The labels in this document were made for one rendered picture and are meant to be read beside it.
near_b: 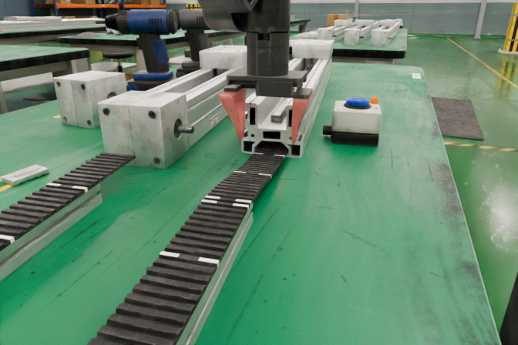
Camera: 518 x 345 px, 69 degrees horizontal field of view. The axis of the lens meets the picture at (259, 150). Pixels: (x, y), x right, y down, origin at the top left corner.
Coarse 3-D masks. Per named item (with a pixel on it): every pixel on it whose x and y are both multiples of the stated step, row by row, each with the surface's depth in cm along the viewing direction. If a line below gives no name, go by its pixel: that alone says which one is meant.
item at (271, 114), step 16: (304, 64) 115; (320, 64) 98; (320, 80) 84; (256, 96) 62; (320, 96) 89; (256, 112) 59; (272, 112) 68; (288, 112) 57; (304, 112) 58; (256, 128) 59; (272, 128) 59; (288, 128) 58; (304, 128) 60; (256, 144) 60; (288, 144) 59; (304, 144) 62
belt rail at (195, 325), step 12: (252, 204) 41; (252, 216) 41; (240, 228) 37; (240, 240) 37; (228, 252) 33; (228, 264) 33; (216, 276) 30; (216, 288) 30; (204, 300) 28; (204, 312) 28; (192, 324) 26; (180, 336) 24; (192, 336) 26
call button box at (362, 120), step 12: (336, 108) 65; (348, 108) 65; (360, 108) 64; (372, 108) 65; (336, 120) 64; (348, 120) 64; (360, 120) 63; (372, 120) 63; (324, 132) 69; (336, 132) 65; (348, 132) 65; (360, 132) 64; (372, 132) 64; (348, 144) 65; (360, 144) 65; (372, 144) 64
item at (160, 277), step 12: (144, 276) 28; (156, 276) 29; (168, 276) 28; (180, 276) 28; (192, 276) 28; (204, 276) 28; (168, 288) 27; (180, 288) 27; (192, 288) 27; (204, 288) 27
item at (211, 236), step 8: (184, 232) 34; (192, 232) 34; (200, 232) 34; (208, 232) 34; (216, 232) 34; (224, 232) 34; (232, 232) 34; (200, 240) 33; (208, 240) 33; (216, 240) 32; (224, 240) 32
